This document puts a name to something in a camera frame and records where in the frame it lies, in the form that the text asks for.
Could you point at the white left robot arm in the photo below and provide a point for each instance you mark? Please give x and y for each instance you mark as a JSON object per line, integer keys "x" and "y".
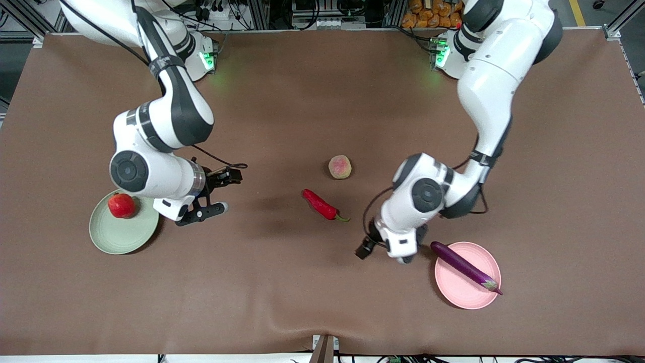
{"x": 494, "y": 85}

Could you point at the white power strip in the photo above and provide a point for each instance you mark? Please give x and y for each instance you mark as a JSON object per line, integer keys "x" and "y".
{"x": 211, "y": 9}

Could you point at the red chili pepper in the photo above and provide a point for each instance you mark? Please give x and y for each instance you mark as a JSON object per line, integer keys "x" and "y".
{"x": 318, "y": 203}

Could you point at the pile of orange objects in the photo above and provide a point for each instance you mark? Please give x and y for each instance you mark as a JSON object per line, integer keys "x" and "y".
{"x": 431, "y": 12}

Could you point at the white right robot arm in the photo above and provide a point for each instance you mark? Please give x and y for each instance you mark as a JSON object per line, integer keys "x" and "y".
{"x": 161, "y": 116}

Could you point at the pink round plate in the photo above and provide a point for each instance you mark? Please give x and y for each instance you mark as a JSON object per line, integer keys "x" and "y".
{"x": 461, "y": 287}

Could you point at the brown table cloth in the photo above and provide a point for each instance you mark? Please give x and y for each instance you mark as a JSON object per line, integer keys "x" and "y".
{"x": 302, "y": 282}

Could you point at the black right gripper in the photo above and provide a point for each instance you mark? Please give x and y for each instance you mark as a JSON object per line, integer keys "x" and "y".
{"x": 216, "y": 179}

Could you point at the light green round plate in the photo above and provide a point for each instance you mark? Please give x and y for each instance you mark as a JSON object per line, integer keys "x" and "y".
{"x": 118, "y": 234}

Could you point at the red pomegranate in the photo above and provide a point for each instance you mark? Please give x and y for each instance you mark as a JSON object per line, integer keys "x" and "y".
{"x": 121, "y": 205}

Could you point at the metal table edge clamp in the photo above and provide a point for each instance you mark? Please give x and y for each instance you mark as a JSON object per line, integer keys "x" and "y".
{"x": 325, "y": 349}

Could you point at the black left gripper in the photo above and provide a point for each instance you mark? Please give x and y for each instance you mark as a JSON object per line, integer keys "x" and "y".
{"x": 373, "y": 236}

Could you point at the purple eggplant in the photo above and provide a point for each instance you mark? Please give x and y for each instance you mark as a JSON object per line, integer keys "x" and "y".
{"x": 461, "y": 264}

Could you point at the green pink peach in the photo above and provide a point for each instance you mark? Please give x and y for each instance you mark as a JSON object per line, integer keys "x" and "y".
{"x": 340, "y": 167}

